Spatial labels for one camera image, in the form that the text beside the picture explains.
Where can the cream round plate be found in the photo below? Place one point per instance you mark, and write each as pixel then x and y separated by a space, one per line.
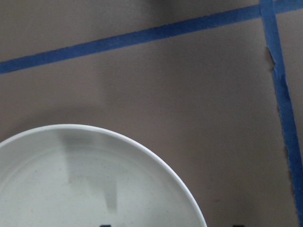
pixel 71 175

